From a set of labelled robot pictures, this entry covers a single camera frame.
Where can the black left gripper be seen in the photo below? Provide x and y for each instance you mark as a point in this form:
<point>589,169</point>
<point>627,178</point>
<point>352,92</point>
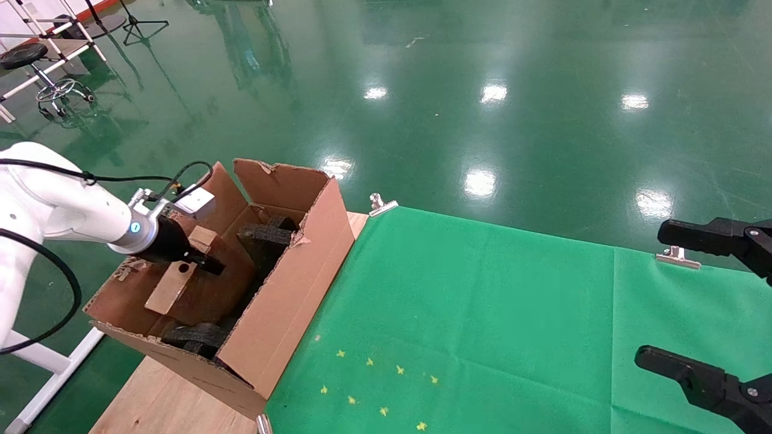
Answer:
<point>169,244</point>

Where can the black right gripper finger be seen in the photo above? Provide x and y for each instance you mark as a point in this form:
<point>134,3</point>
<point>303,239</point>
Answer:
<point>711,392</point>
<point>711,236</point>

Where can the small cardboard box with hole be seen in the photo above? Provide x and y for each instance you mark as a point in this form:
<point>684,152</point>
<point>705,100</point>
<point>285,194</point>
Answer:
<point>172,289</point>

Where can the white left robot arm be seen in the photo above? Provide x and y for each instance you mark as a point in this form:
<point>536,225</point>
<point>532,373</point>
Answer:
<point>48,193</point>

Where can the large open cardboard carton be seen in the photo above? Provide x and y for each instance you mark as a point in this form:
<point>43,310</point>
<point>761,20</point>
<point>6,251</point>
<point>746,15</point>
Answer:
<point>289,301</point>

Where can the white metal floor stand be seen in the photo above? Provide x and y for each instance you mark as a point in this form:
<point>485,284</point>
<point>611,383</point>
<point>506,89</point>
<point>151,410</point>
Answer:
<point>57,380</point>

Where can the green table cloth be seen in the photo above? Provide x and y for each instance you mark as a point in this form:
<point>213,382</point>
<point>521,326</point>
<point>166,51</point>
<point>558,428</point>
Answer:
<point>512,313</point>

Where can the black tripod stand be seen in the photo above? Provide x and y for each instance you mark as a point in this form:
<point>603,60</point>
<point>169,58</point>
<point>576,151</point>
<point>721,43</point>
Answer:
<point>134,24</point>

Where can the black pole stand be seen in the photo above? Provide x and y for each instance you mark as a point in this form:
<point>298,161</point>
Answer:
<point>90,27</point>

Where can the black round stool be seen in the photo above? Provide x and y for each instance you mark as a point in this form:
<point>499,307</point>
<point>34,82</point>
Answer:
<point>24,54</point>

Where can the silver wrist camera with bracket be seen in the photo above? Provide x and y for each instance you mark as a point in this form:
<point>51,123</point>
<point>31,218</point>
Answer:
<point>196,202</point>

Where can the white frame work table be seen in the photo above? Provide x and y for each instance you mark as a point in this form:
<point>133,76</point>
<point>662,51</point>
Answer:
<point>60,47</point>

